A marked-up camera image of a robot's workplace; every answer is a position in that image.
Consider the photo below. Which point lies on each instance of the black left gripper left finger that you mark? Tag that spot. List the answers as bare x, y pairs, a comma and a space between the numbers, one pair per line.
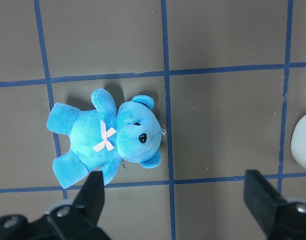
73, 221

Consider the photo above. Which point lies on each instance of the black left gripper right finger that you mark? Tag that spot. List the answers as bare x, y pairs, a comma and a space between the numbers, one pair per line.
278, 217

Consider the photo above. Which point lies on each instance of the white trash can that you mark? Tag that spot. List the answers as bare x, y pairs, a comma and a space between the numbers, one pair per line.
298, 142

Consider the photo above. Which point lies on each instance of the blue teddy bear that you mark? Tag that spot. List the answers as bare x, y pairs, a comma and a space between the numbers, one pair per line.
104, 137

